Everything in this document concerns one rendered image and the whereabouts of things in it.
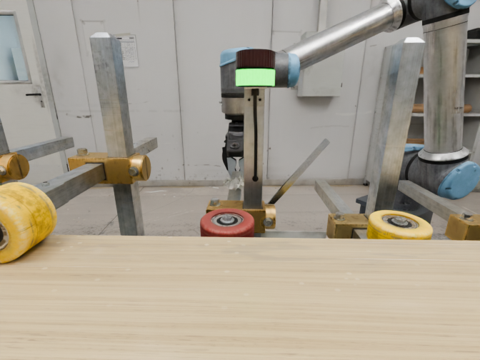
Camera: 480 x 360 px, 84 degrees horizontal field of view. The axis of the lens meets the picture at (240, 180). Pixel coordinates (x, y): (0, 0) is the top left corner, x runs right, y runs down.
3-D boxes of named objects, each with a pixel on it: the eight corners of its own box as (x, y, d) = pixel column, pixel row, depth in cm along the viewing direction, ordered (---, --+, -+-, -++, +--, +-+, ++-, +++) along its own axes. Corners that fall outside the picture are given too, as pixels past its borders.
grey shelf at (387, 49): (363, 184, 329) (383, 46, 281) (433, 183, 331) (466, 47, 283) (382, 198, 287) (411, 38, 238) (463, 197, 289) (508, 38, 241)
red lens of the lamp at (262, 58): (236, 70, 43) (236, 55, 43) (273, 70, 43) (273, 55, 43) (235, 66, 38) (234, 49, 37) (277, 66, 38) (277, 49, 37)
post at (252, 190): (243, 285, 61) (244, 57, 46) (258, 285, 61) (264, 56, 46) (243, 296, 58) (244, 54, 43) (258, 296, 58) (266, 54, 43)
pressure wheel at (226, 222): (206, 265, 46) (204, 204, 43) (253, 266, 46) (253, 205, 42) (198, 298, 39) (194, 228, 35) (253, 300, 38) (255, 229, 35)
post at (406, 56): (354, 278, 60) (392, 40, 45) (370, 278, 59) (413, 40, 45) (361, 288, 56) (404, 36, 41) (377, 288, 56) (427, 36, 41)
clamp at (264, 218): (210, 221, 57) (209, 199, 55) (273, 221, 57) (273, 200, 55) (206, 234, 52) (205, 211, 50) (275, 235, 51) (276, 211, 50)
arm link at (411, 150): (401, 176, 129) (408, 139, 124) (433, 187, 113) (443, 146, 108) (374, 178, 126) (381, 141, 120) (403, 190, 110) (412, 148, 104)
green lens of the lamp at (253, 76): (236, 86, 44) (236, 71, 44) (272, 86, 44) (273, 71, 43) (235, 85, 39) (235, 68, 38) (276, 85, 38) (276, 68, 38)
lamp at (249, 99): (238, 181, 49) (237, 54, 43) (268, 181, 49) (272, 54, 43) (236, 191, 44) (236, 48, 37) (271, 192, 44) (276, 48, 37)
